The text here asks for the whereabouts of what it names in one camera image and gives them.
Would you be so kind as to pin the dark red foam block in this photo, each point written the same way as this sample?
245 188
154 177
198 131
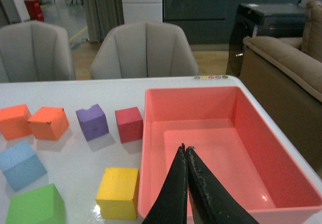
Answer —
130 124

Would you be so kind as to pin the light blue foam block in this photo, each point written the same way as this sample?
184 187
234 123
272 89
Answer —
21 166

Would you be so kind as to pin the coloured button strip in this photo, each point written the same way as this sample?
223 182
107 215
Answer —
216 77

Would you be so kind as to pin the beige sofa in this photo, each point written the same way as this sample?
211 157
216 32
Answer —
284 75

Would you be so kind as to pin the dark kitchen counter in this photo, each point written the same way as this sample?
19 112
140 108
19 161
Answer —
207 21

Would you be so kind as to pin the pink plastic bin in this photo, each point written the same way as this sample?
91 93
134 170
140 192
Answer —
237 142

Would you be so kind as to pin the green foam block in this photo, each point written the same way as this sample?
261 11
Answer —
41 205

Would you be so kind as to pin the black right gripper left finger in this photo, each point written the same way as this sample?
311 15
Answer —
171 204

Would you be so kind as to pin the red bin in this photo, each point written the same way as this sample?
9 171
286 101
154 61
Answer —
34 10

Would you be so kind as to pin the orange block with dark corners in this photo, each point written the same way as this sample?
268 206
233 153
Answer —
48 123

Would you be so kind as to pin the grey chair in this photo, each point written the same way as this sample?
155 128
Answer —
35 51
144 50

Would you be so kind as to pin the yellow foam block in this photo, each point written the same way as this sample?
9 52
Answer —
117 195

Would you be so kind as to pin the right grey chair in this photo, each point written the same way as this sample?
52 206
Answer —
144 50

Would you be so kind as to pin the orange foam block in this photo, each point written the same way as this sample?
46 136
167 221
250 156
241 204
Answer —
14 122

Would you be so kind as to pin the notched purple foam block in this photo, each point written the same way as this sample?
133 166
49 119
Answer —
93 122

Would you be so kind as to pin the grey curtain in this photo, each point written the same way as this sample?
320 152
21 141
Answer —
102 16

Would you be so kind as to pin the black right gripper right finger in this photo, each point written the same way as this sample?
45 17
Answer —
210 201

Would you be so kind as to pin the left grey chair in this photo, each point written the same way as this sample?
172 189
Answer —
35 51

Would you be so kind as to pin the black appliance box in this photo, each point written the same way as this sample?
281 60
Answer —
274 20

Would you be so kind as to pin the white cabinet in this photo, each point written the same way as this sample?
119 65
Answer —
142 10

